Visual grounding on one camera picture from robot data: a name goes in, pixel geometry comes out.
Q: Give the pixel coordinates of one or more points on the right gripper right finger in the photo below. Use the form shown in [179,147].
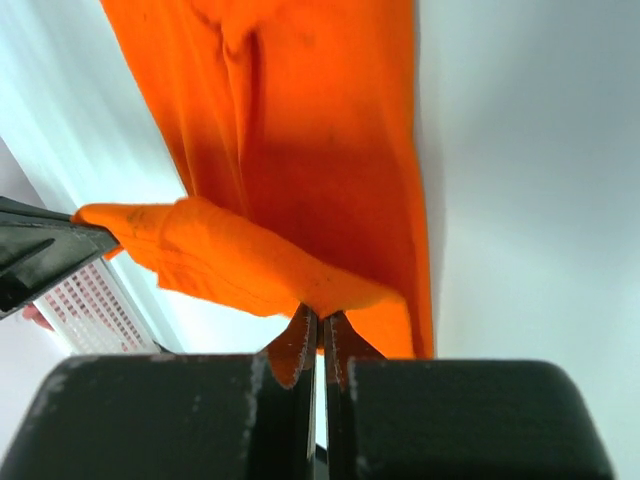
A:
[453,419]

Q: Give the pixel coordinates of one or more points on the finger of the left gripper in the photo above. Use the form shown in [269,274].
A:
[41,248]

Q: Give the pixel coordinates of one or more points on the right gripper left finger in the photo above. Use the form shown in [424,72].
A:
[172,416]

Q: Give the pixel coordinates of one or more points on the orange t shirt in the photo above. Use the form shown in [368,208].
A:
[291,127]

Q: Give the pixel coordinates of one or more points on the pink t shirt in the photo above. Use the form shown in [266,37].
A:
[32,313]

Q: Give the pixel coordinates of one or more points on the white plastic basket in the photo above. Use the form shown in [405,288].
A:
[92,315]

